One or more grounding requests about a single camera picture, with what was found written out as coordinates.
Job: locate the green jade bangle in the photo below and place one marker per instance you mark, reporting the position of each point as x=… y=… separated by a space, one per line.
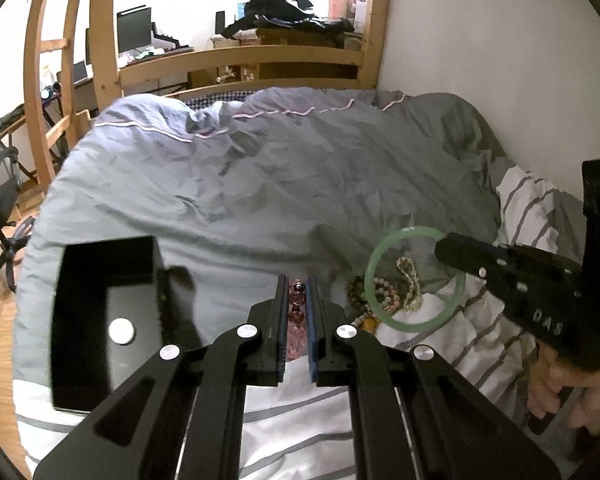
x=450 y=302

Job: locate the wooden bunk bed frame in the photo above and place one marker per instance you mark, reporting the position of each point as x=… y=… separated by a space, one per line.
x=110 y=80

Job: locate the white grey striped sheet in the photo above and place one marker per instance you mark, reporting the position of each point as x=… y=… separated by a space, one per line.
x=292 y=431

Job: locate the black jewelry box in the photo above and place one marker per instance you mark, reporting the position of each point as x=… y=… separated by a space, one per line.
x=106 y=318

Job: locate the black computer monitor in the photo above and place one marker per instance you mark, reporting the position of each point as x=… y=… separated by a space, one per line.
x=134 y=29

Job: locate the pile of dark clothes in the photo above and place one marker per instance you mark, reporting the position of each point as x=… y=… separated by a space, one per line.
x=284 y=14

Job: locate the black office chair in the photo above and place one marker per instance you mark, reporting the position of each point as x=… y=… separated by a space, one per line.
x=13 y=236

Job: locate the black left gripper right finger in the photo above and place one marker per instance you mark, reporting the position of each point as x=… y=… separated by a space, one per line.
x=413 y=416

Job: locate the grey blue duvet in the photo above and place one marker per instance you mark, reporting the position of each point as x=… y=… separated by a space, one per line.
x=289 y=181

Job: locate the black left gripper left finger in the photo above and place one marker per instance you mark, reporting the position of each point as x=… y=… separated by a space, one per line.
x=179 y=416

